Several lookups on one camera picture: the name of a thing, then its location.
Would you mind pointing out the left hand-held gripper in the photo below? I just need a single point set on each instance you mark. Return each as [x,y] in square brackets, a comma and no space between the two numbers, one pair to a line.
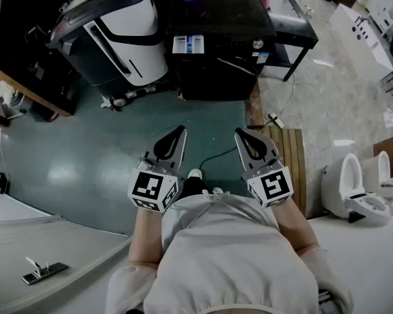
[150,186]

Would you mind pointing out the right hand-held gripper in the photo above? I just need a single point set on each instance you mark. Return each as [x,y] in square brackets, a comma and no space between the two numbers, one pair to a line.
[272,185]

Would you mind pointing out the white and blue detergent drawer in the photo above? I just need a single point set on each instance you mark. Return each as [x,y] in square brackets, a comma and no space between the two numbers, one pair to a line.
[187,44]

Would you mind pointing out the person's right forearm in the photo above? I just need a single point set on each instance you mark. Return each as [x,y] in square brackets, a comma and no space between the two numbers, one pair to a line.
[294,227]

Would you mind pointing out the person's left forearm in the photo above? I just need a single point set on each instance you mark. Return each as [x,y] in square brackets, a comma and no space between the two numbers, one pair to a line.
[145,237]

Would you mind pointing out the wooden slatted board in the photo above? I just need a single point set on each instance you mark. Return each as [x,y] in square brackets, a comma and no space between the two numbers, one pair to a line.
[293,162]

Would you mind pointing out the person's white shoe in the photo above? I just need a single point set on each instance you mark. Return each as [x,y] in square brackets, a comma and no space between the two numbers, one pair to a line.
[195,173]
[217,190]

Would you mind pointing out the white power strip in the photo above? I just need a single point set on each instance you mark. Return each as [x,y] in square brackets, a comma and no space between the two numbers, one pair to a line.
[275,119]

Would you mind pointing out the person's black trousers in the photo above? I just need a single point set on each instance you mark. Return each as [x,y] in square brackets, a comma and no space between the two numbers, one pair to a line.
[193,188]

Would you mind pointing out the white toilet with open lid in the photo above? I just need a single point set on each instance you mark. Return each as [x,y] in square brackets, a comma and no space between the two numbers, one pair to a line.
[347,188]

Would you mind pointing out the person's white shirt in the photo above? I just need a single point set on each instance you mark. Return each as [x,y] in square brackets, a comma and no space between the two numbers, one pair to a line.
[229,257]

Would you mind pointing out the white and black appliance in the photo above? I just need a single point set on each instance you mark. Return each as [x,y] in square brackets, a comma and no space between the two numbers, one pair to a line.
[131,34]

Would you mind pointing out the black metal table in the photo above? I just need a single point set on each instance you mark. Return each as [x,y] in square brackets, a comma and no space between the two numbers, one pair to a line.
[291,25]

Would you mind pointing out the black washing machine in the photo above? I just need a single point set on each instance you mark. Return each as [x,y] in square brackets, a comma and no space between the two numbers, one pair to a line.
[216,18]

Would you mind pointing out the chrome faucet fitting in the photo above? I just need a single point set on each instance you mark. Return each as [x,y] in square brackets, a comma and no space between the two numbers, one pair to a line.
[44,271]

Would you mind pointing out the brown wooden frame structure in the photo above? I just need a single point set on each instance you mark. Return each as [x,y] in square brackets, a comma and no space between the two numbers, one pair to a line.
[32,90]

